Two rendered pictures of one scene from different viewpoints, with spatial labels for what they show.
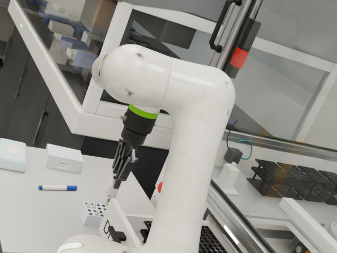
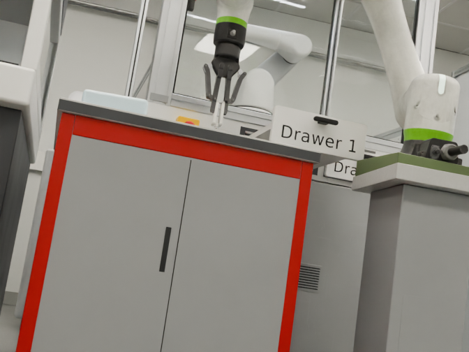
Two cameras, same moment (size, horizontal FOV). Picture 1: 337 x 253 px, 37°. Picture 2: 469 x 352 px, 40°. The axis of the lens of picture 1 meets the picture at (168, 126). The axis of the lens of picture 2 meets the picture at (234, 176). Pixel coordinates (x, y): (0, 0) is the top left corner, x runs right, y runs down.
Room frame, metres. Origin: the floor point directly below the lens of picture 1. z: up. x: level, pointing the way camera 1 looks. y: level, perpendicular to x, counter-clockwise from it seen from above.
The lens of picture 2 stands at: (0.85, 1.79, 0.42)
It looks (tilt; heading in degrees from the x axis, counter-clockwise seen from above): 9 degrees up; 287
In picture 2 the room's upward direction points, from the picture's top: 8 degrees clockwise
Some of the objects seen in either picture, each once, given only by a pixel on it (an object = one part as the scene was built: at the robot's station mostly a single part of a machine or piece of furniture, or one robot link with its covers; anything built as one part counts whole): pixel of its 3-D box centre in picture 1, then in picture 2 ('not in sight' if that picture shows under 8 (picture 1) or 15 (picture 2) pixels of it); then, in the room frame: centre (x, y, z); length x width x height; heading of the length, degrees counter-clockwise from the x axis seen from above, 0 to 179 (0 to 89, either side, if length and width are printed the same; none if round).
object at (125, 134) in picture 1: (131, 141); (225, 61); (1.45, 0.09, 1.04); 0.08 x 0.07 x 0.09; 28
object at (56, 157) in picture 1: (63, 158); not in sight; (1.69, 0.31, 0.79); 0.13 x 0.09 x 0.05; 114
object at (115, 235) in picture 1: (118, 236); (324, 121); (1.15, 0.01, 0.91); 0.07 x 0.04 x 0.01; 32
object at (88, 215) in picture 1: (101, 214); not in sight; (1.44, 0.09, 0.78); 0.12 x 0.08 x 0.04; 118
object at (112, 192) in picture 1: (114, 186); (221, 114); (1.44, 0.08, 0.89); 0.03 x 0.01 x 0.07; 118
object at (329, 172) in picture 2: not in sight; (364, 167); (1.07, -0.45, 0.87); 0.29 x 0.02 x 0.11; 32
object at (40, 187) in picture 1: (58, 187); not in sight; (1.51, 0.26, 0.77); 0.14 x 0.02 x 0.02; 132
